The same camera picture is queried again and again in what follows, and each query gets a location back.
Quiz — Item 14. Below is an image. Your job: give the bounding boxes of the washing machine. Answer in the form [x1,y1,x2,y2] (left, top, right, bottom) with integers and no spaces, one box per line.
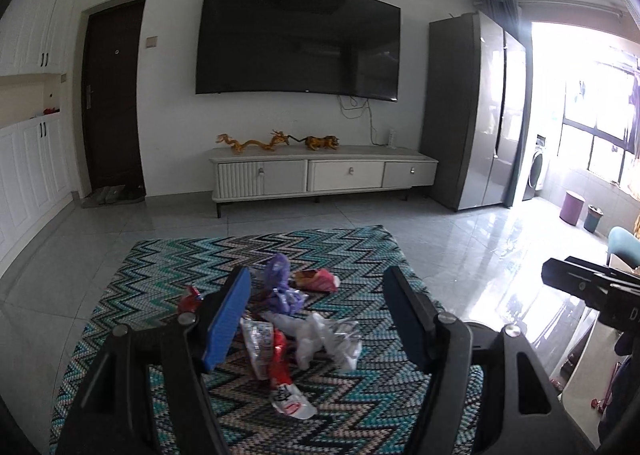
[521,135,551,200]

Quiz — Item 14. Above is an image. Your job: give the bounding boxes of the white television cabinet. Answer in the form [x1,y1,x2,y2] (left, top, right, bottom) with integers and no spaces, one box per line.
[209,145,439,218]

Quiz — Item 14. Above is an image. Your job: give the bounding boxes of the white floor cabinet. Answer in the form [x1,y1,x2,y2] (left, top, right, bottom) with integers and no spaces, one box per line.
[0,107,76,261]

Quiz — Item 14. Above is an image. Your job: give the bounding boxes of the red snack wrapper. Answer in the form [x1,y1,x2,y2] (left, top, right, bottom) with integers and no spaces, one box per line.
[180,285,206,314]

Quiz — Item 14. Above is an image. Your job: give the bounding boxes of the dark brown door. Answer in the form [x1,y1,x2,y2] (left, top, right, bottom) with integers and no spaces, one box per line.
[82,0,147,198]

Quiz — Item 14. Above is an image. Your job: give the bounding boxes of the white wrapper red print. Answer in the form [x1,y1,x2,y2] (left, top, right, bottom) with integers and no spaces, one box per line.
[270,381,318,421]

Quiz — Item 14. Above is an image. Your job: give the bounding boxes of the black wall television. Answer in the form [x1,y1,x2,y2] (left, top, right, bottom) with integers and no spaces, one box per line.
[195,0,402,102]

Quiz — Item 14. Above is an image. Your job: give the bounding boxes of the grey refrigerator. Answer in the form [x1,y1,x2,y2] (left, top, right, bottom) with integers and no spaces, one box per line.
[419,11,528,212]

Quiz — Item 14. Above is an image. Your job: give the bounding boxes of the white red snack packet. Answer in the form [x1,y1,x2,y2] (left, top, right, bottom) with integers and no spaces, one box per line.
[240,317,276,380]

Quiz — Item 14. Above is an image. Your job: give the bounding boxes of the teal waste bin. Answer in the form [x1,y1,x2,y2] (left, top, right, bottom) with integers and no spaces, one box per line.
[584,205,606,234]

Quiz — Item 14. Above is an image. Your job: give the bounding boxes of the white plastic bag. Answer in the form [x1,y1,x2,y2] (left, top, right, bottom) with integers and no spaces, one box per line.
[262,311,363,371]

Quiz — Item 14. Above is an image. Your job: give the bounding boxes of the long red wrapper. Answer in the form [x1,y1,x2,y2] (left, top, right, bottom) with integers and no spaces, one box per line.
[268,330,290,388]

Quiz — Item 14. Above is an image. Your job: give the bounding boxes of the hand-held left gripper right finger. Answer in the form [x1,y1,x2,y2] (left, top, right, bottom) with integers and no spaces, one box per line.
[381,265,596,455]

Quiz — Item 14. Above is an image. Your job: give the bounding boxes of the red yellow snack packet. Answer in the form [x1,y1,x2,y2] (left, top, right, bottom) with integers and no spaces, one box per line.
[292,269,341,293]

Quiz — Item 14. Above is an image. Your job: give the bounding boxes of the white wall cabinet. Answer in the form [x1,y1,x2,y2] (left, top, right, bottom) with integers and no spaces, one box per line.
[0,0,81,78]

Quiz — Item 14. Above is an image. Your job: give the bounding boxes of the window frame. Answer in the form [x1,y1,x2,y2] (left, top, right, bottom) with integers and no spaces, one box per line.
[562,60,640,186]

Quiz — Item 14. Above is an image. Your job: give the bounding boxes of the golden dragon figurine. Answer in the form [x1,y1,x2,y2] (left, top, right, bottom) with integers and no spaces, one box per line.
[216,130,301,154]

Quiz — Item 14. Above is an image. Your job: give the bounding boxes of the black television cables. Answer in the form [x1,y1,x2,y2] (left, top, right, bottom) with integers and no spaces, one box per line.
[337,95,378,146]

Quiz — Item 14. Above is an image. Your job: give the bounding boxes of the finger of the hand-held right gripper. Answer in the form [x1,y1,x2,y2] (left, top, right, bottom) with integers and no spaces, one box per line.
[542,256,607,299]

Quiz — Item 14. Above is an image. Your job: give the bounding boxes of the grey doormat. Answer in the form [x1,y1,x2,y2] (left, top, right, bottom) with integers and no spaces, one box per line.
[81,192,146,209]

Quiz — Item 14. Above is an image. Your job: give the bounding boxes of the purple stool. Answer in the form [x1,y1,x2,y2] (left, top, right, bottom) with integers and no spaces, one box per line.
[564,190,588,224]

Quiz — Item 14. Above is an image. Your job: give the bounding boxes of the teal chair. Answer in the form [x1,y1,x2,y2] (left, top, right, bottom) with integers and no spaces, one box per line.
[607,226,640,268]

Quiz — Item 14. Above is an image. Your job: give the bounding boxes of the golden tiger figurine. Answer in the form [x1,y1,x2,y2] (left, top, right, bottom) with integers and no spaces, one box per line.
[300,135,341,152]

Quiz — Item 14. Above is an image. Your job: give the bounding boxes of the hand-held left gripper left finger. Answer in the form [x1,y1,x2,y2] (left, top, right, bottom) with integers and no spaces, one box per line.
[50,266,253,455]

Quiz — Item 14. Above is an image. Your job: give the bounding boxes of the zigzag patterned rug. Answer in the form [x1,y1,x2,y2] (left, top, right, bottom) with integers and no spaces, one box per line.
[49,225,483,455]

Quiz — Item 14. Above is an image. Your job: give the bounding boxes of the purple plastic bag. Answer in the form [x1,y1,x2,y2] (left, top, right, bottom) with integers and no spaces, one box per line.
[262,255,292,292]

